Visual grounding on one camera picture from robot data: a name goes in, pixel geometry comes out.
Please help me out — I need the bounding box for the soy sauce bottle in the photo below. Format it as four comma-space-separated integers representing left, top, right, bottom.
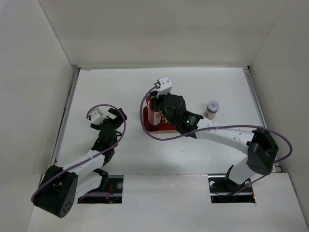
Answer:
146, 96, 161, 127

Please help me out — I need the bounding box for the white-lid seasoning jar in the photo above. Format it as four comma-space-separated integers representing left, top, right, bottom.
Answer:
204, 101, 220, 120

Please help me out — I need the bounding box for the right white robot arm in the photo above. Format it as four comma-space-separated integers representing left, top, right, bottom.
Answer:
149, 91, 279, 191

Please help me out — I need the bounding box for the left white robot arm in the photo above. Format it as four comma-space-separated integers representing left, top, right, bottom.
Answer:
31, 105, 127, 218

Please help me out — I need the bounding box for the red gold-rimmed tray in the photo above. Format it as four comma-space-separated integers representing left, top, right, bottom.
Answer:
142, 106, 176, 132

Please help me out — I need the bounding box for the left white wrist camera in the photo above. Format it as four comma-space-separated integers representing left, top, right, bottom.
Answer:
87, 108, 107, 125

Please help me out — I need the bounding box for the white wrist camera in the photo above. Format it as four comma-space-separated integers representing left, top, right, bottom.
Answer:
87, 108, 107, 125
155, 76, 173, 98

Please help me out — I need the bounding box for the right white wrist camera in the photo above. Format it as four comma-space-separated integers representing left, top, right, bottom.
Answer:
155, 76, 173, 98

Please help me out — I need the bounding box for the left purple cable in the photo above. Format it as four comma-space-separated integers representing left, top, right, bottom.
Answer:
31, 104, 128, 206

